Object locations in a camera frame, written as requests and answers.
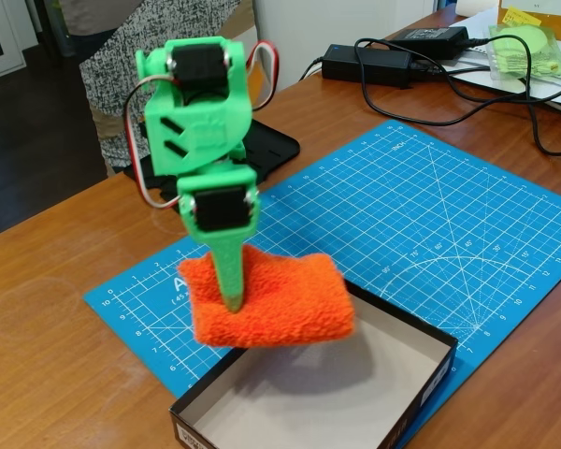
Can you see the green gripper black servo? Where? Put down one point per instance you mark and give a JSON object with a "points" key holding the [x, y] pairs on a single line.
{"points": [[218, 209]]}

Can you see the orange terry towel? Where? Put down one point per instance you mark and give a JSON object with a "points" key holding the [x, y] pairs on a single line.
{"points": [[285, 304]]}

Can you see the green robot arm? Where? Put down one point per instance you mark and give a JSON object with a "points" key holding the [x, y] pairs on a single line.
{"points": [[196, 131]]}

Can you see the black cardboard box white inside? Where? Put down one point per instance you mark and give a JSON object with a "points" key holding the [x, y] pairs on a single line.
{"points": [[318, 397]]}

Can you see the blue A3 cutting mat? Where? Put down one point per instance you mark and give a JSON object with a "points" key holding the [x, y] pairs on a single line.
{"points": [[402, 187]]}

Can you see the person in speckled garment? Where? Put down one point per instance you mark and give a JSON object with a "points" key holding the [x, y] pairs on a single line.
{"points": [[107, 79]]}

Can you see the black power adapter blue light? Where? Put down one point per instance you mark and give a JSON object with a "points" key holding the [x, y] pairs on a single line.
{"points": [[364, 63]]}

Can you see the black power adapter white label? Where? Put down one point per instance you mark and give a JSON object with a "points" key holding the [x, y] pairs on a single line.
{"points": [[430, 39]]}

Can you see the white paper sheets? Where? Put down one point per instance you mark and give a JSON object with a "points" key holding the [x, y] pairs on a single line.
{"points": [[477, 79]]}

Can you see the white framed glass door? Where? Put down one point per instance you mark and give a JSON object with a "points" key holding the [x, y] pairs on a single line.
{"points": [[0, 42]]}

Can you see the plastic bag of green parts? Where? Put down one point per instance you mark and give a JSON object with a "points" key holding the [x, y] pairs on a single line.
{"points": [[528, 51]]}

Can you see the yellow sticky note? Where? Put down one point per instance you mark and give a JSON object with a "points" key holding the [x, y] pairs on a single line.
{"points": [[521, 16]]}

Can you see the brown cardboard package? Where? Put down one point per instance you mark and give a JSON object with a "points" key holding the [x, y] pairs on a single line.
{"points": [[558, 14]]}

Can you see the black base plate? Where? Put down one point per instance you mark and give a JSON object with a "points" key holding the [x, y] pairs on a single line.
{"points": [[273, 145]]}

